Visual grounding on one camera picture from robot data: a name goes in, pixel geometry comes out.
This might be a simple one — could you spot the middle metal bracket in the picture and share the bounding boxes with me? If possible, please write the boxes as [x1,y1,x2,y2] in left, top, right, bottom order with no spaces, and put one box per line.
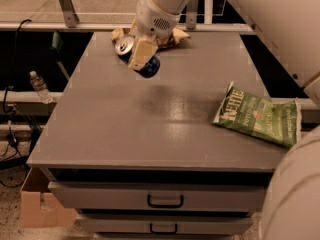
[186,0,199,30]

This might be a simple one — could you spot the brown snack bag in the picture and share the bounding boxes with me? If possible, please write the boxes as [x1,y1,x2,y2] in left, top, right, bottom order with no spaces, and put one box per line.
[111,28,190,50]

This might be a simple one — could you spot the metal bracket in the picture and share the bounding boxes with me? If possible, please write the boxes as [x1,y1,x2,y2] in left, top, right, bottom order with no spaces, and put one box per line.
[186,0,199,30]
[59,0,79,28]

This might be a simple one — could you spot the lower grey drawer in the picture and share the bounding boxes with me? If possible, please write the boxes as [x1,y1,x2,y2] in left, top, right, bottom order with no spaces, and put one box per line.
[77,214,252,235]

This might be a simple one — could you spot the left metal bracket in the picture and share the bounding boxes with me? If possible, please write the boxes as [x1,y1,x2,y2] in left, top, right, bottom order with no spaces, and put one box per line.
[59,0,79,28]

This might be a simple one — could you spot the black cable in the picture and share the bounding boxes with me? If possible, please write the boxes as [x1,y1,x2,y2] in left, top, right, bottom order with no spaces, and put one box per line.
[1,18,33,115]

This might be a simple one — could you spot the green kettle chips bag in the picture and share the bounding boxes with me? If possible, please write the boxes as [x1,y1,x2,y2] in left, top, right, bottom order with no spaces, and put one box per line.
[212,82,302,148]

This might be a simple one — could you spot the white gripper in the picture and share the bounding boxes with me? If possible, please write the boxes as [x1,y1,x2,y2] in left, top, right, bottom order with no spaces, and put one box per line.
[128,0,182,71]

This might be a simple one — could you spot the grey drawer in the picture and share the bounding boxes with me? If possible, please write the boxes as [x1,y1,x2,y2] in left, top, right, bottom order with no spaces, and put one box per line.
[49,181,265,212]
[77,214,252,235]

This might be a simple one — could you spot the clear plastic water bottle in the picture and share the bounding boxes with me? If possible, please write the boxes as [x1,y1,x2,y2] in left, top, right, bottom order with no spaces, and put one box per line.
[29,71,53,104]

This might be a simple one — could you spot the green handled tool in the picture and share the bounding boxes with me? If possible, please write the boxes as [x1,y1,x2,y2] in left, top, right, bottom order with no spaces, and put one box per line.
[49,31,70,80]

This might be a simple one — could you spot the grey drawer cabinet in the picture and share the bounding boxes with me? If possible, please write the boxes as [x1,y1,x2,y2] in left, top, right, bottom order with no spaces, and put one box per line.
[28,32,284,240]

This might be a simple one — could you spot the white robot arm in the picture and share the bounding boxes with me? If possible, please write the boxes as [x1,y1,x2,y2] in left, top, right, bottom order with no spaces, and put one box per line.
[129,0,320,240]

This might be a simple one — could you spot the blue pepsi can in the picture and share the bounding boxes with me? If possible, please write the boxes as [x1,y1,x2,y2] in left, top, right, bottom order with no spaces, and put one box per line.
[114,34,160,78]

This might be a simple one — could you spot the upper grey drawer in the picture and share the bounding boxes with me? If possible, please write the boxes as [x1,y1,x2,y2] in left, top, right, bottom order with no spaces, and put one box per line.
[49,181,265,212]

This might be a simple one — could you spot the cardboard box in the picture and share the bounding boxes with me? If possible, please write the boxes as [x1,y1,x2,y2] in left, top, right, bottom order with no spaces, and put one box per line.
[20,168,77,228]

